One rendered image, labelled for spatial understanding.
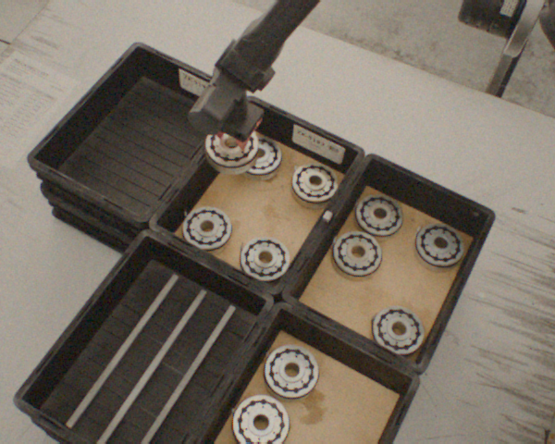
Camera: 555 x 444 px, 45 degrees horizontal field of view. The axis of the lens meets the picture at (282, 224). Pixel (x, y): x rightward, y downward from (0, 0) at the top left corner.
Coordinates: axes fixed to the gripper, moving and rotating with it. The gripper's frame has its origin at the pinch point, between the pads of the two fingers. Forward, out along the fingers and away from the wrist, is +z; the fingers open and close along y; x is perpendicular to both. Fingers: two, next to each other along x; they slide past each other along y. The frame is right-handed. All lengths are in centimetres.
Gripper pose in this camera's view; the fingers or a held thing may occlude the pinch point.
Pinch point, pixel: (232, 140)
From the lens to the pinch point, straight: 131.5
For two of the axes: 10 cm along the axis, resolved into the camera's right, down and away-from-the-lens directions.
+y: 8.7, 4.5, -1.9
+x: 4.9, -7.7, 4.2
